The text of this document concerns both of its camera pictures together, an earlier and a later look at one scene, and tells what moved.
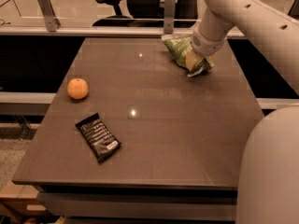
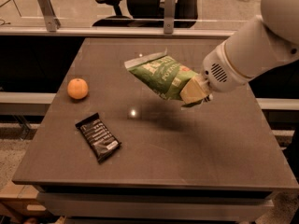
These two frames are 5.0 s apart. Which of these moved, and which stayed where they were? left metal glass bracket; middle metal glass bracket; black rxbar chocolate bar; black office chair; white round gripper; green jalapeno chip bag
Moved: white round gripper; green jalapeno chip bag
Stayed: black rxbar chocolate bar; black office chair; middle metal glass bracket; left metal glass bracket
